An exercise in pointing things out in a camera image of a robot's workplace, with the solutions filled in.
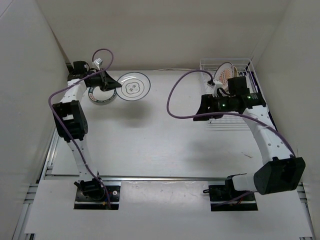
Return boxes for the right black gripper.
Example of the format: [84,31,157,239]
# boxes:
[193,93,237,121]

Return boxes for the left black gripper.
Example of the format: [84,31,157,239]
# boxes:
[87,68,121,92]

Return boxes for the green rimmed white plate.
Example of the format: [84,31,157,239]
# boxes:
[88,87,117,105]

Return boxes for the white plate brown pattern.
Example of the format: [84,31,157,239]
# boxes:
[115,72,151,102]

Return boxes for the orange sunburst pattern plate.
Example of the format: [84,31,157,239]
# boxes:
[213,62,235,91]

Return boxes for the yellow rimmed plate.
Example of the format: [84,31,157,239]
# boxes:
[233,65,239,78]

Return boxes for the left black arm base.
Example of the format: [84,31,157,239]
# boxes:
[73,182,121,210]

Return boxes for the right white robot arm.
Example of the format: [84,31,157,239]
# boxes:
[193,76,306,200]

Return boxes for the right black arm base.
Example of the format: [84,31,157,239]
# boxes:
[202,181,258,212]

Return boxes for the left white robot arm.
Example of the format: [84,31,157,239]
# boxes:
[49,61,122,204]

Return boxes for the white front board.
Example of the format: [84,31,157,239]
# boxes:
[25,180,312,240]

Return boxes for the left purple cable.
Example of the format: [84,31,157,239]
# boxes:
[48,48,116,210]

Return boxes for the purple cable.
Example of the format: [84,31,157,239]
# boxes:
[166,69,297,208]
[48,48,116,210]

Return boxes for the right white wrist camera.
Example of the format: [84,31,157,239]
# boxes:
[206,80,223,97]

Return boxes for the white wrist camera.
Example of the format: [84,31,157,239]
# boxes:
[206,80,223,97]
[92,58,103,70]

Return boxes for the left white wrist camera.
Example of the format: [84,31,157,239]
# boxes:
[92,58,103,70]

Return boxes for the white wire dish rack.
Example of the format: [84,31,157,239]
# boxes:
[199,58,271,125]

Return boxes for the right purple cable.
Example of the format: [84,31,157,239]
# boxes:
[166,69,297,208]

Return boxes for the aluminium frame rail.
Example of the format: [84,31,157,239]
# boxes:
[101,175,227,181]

